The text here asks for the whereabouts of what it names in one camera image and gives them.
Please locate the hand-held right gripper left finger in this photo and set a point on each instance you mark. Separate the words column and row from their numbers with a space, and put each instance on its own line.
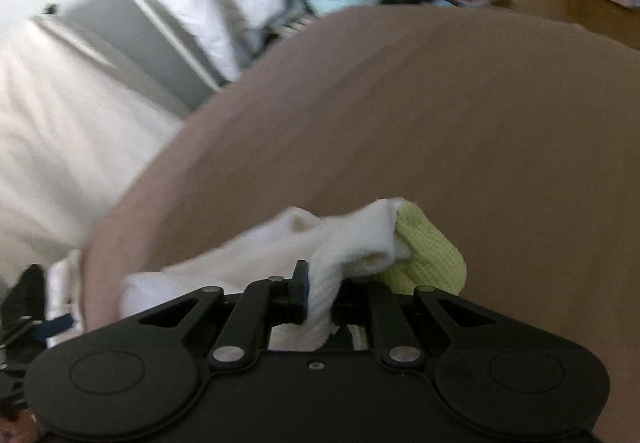
column 302, row 295

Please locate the cardboard box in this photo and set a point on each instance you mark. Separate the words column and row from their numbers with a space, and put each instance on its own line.
column 575, row 3

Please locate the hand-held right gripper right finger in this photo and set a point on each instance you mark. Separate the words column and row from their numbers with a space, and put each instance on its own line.
column 340, row 310

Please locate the white bed sheet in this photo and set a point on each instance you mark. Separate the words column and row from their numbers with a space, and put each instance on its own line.
column 60, row 148

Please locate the white waffle-knit garment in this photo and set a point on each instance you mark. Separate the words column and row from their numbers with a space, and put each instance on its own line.
column 330, row 248

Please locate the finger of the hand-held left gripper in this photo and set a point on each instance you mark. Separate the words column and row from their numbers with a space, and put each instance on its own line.
column 55, row 324

